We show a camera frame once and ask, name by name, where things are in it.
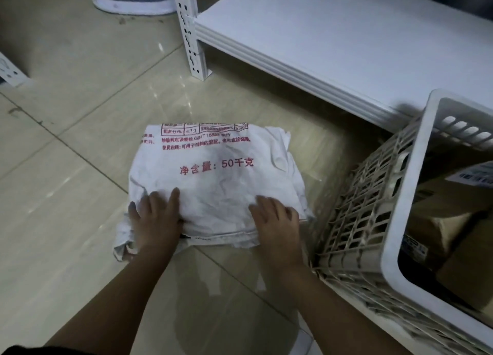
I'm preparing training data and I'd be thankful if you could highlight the person's left hand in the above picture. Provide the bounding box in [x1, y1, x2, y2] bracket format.
[128, 187, 184, 257]

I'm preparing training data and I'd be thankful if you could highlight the person's right hand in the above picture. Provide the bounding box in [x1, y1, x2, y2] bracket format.
[248, 195, 305, 273]

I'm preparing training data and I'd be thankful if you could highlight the white woven sack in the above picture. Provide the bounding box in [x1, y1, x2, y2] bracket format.
[112, 122, 315, 263]

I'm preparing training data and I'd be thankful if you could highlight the tall cardboard box green-edged label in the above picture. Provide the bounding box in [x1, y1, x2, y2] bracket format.
[400, 177, 493, 267]

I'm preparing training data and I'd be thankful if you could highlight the plain brown cardboard box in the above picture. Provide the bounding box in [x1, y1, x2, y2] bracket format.
[435, 218, 493, 313]

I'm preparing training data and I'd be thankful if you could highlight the taped cardboard box white label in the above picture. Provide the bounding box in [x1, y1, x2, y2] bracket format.
[445, 160, 493, 192]

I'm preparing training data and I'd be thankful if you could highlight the person's left forearm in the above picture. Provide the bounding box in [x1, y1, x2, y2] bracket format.
[44, 247, 178, 353]

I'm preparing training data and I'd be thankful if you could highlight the person's right forearm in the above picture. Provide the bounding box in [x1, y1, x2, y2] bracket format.
[285, 262, 403, 355]

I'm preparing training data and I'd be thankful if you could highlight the person's black left sleeve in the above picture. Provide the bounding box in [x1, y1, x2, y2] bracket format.
[0, 345, 53, 355]

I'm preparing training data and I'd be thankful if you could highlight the white plastic slotted basket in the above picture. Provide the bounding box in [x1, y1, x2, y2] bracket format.
[314, 89, 493, 355]

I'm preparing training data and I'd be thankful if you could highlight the white metal shelf rack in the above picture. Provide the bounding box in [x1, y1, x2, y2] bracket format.
[169, 0, 493, 136]
[0, 50, 31, 88]

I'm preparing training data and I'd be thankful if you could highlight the grey curtain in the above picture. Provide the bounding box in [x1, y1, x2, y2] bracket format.
[221, 0, 493, 20]

